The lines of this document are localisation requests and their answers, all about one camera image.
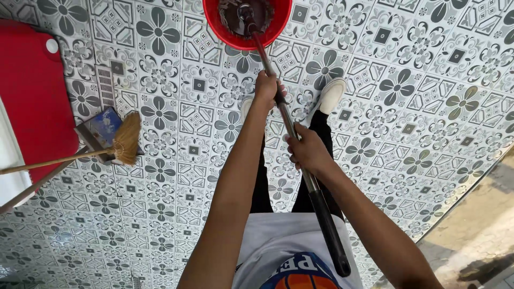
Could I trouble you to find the person's left hand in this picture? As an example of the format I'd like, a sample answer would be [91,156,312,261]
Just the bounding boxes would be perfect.
[254,71,288,112]

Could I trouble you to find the person's right hand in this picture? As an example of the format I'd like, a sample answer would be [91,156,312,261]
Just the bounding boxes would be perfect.
[285,122,337,175]

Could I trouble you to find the mop with metal handle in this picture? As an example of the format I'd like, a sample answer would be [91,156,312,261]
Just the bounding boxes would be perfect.
[219,0,352,278]

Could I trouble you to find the white left shoe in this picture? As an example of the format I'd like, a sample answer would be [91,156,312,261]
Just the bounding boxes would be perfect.
[240,96,256,123]

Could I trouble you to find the white shoe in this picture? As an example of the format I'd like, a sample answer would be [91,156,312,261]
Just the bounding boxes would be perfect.
[240,96,256,123]
[319,77,347,116]

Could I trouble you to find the black trousers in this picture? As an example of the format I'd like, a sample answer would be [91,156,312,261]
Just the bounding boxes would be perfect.
[249,110,345,220]

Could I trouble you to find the white right shoe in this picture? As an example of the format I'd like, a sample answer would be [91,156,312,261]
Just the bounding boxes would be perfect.
[319,77,347,116]

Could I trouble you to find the white printed shirt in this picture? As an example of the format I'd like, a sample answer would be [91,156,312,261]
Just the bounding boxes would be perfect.
[230,211,364,289]

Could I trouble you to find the red plastic bucket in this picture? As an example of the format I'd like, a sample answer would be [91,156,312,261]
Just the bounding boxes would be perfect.
[202,0,293,51]

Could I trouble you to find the white floor drain grate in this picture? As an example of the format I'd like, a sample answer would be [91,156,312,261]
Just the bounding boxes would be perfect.
[95,64,117,112]

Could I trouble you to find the blue metal dustpan with stick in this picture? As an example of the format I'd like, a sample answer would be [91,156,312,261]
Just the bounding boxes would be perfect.
[0,106,145,214]

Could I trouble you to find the red plastic container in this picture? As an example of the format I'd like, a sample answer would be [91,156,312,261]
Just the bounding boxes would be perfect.
[0,19,80,190]

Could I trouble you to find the white panel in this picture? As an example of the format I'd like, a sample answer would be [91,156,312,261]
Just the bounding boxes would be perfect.
[0,96,33,208]

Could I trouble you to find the straw broom with wooden handle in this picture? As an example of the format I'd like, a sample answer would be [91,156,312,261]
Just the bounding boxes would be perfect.
[0,111,142,176]

